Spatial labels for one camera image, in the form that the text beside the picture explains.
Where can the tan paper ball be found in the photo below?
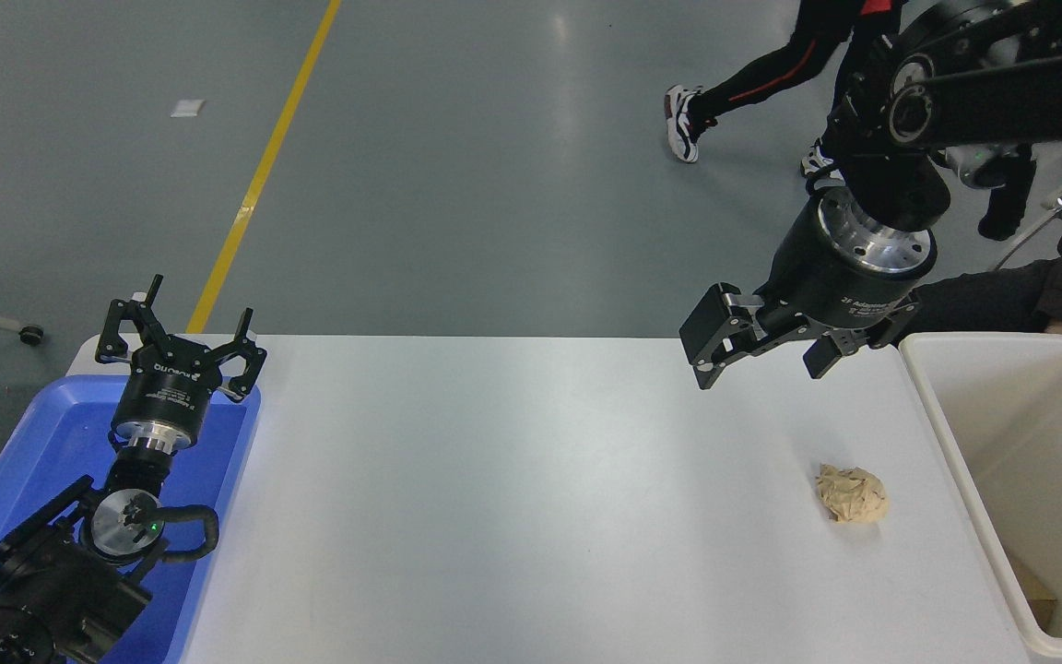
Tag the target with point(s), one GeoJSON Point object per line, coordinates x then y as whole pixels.
{"type": "Point", "coordinates": [852, 493]}

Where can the white paper scrap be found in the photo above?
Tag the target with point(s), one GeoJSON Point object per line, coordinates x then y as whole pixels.
{"type": "Point", "coordinates": [187, 108]}

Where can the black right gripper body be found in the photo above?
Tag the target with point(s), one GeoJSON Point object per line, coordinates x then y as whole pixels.
{"type": "Point", "coordinates": [817, 286]}

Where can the white tubular chair frame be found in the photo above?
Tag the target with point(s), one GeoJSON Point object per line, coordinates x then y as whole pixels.
{"type": "Point", "coordinates": [1033, 231]}

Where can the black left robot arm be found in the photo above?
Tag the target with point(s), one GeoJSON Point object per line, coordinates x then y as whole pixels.
{"type": "Point", "coordinates": [42, 576]}

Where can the blue plastic tray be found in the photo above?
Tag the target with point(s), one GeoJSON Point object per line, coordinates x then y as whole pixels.
{"type": "Point", "coordinates": [52, 443]}

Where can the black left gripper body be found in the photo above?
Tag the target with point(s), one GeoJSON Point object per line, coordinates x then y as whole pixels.
{"type": "Point", "coordinates": [167, 387]}

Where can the large pale plastic bin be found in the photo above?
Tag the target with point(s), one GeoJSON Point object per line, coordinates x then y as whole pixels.
{"type": "Point", "coordinates": [1029, 443]}

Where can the person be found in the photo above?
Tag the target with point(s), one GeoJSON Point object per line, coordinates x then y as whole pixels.
{"type": "Point", "coordinates": [983, 300]}
{"type": "Point", "coordinates": [771, 78]}

